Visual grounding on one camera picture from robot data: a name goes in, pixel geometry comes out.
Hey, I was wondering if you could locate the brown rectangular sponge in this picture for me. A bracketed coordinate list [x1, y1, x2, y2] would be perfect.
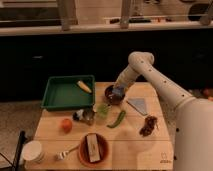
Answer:
[86, 134, 101, 163]

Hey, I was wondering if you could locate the green plastic tray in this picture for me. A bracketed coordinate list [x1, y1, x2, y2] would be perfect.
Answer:
[41, 75, 95, 111]

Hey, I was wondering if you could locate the dark purple bowl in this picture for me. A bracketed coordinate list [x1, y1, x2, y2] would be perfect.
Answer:
[105, 85, 125, 105]

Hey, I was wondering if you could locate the dark dried grape bunch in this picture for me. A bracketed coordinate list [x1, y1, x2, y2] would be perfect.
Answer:
[139, 116, 158, 137]

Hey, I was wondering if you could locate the white round container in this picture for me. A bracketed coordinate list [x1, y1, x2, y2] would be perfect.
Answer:
[22, 141, 44, 163]

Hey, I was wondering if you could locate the grey triangular cloth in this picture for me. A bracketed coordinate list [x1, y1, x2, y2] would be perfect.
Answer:
[127, 98, 148, 116]

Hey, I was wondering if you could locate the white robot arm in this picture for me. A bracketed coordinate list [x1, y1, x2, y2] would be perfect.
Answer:
[115, 51, 213, 171]

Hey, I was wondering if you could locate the orange fruit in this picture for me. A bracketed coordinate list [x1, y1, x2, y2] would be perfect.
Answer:
[61, 118, 72, 133]

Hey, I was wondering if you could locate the black chair frame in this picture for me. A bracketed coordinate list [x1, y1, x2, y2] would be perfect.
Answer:
[0, 131, 26, 171]

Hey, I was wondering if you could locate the green lettuce piece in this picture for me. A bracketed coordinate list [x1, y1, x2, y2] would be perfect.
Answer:
[97, 103, 110, 118]

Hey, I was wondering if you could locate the green chili pepper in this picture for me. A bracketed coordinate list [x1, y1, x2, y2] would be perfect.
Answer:
[107, 110, 126, 128]

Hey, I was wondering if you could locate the yellow corn cob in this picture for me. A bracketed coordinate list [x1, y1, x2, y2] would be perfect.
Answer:
[77, 80, 92, 93]

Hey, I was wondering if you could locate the metal measuring cup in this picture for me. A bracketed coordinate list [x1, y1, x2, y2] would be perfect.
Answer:
[72, 109, 95, 125]

